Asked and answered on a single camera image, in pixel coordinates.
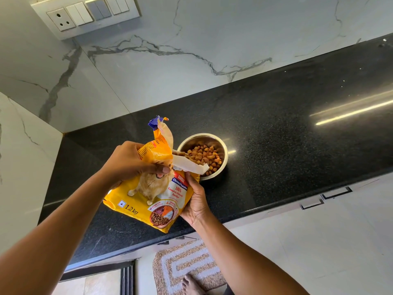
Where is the white wall switch panel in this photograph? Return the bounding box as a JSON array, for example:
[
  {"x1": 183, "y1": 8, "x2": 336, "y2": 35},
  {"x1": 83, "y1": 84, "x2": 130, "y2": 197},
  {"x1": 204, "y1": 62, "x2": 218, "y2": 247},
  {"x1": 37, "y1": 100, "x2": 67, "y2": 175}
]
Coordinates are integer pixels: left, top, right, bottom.
[{"x1": 30, "y1": 0, "x2": 141, "y2": 41}]

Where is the person's right hand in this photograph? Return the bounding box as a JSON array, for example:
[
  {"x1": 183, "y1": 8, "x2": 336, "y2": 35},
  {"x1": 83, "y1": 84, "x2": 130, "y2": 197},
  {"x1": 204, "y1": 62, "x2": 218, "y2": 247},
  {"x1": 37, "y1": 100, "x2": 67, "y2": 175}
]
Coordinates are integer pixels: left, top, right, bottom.
[{"x1": 179, "y1": 172, "x2": 212, "y2": 226}]

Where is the steel food bowl with kibble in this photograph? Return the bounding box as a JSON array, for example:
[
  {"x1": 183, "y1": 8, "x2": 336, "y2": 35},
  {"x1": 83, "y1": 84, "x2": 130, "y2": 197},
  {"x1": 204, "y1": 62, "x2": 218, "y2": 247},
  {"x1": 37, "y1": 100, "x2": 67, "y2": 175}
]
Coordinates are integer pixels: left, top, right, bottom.
[{"x1": 176, "y1": 133, "x2": 229, "y2": 181}]

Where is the person's right forearm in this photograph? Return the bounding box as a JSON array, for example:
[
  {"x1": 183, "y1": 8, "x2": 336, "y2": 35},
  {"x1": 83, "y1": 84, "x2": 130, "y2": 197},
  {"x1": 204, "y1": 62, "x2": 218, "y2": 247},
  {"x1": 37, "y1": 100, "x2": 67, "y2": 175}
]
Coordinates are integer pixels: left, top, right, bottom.
[{"x1": 192, "y1": 211, "x2": 309, "y2": 295}]

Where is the black sliding door frame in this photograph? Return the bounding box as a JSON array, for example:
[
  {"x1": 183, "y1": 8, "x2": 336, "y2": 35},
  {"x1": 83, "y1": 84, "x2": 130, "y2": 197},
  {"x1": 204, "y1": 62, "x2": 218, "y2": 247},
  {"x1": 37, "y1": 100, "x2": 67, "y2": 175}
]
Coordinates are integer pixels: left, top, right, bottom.
[{"x1": 60, "y1": 260, "x2": 136, "y2": 295}]

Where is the black rectangular drawer handle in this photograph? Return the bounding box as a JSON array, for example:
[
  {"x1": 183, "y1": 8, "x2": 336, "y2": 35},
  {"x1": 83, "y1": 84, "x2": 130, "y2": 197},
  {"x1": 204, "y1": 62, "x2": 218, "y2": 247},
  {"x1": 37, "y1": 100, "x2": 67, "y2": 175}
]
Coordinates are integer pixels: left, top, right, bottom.
[
  {"x1": 300, "y1": 199, "x2": 325, "y2": 211},
  {"x1": 321, "y1": 186, "x2": 353, "y2": 200}
]

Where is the person's left hand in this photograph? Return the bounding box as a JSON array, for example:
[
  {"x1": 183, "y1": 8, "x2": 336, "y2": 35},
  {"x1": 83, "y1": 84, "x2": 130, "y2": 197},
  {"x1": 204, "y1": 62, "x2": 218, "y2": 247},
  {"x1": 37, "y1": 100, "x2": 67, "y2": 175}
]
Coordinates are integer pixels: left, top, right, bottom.
[{"x1": 99, "y1": 141, "x2": 172, "y2": 191}]

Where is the brown white patterned floor mat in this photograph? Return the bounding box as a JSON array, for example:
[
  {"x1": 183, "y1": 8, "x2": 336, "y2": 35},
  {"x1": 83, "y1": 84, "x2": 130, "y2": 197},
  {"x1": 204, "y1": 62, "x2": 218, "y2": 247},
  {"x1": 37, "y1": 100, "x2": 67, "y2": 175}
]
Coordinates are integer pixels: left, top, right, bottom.
[{"x1": 152, "y1": 238, "x2": 228, "y2": 295}]

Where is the yellow dog food bag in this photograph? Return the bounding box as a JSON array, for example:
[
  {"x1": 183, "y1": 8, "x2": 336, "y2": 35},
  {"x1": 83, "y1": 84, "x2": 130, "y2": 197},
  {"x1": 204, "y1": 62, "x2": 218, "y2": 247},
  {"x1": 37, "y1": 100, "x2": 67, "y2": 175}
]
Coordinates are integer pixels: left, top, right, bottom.
[{"x1": 103, "y1": 116, "x2": 210, "y2": 234}]

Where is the person's left forearm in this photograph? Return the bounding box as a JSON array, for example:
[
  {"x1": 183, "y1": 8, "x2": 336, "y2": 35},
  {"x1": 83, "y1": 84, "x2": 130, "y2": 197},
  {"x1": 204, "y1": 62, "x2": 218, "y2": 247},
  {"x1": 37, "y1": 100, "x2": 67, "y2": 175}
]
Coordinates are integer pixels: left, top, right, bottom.
[{"x1": 0, "y1": 172, "x2": 123, "y2": 295}]

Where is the person's right foot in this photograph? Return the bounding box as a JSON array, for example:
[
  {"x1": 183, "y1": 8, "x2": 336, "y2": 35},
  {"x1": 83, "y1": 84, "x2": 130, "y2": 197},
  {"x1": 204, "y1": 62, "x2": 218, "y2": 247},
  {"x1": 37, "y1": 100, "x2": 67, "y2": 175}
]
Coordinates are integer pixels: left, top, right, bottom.
[{"x1": 181, "y1": 274, "x2": 206, "y2": 295}]

